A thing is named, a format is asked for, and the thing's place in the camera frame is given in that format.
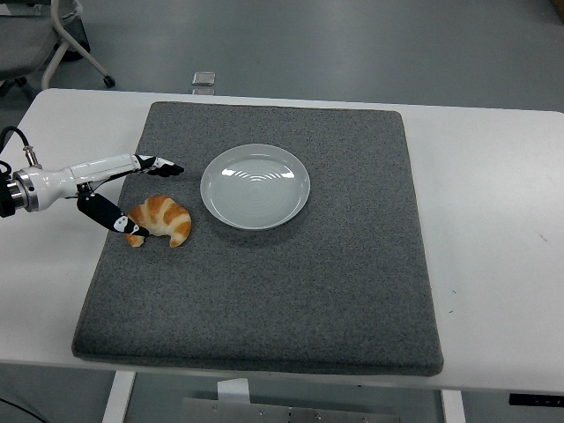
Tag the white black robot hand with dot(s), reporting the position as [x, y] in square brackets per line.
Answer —
[53, 180]

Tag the golden croissant bread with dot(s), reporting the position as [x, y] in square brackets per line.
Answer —
[172, 220]

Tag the white round plate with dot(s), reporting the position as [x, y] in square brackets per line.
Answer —
[255, 189]

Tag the grey metal plate with screws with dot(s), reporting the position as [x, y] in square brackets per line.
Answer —
[291, 412]

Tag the grey office chair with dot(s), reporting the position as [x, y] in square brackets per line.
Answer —
[22, 44]

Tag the silver floor outlet box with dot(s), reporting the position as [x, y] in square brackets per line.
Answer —
[204, 78]
[203, 91]

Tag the white table leg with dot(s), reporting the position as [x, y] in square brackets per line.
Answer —
[118, 396]
[454, 407]

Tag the grey felt mat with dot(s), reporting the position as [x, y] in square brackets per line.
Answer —
[264, 286]

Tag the black table control panel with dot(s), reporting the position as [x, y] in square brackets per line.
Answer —
[535, 399]

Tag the white table bracket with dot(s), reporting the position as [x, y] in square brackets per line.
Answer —
[233, 390]

